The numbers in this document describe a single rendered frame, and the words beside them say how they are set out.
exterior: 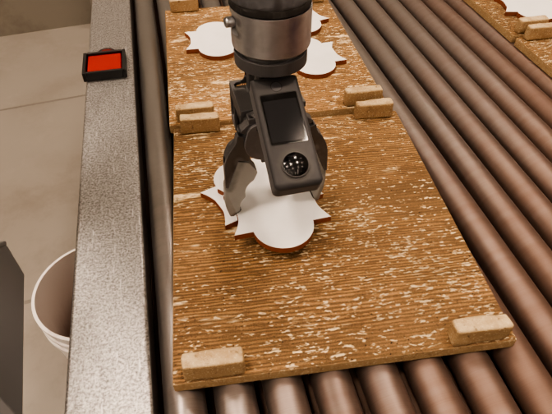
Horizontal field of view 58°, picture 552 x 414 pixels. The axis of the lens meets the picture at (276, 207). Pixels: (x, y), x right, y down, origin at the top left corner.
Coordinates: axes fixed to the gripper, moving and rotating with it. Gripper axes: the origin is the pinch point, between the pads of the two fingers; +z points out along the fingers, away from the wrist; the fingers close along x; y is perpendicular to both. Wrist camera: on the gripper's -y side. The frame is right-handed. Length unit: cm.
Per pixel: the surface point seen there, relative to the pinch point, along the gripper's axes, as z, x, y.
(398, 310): 2.5, -9.3, -16.0
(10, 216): 97, 76, 112
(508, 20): 3, -60, 42
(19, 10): 83, 81, 269
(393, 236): 2.5, -13.1, -6.1
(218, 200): 1.6, 6.4, 4.5
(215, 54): 1.7, 0.2, 41.5
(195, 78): 2.6, 4.7, 35.9
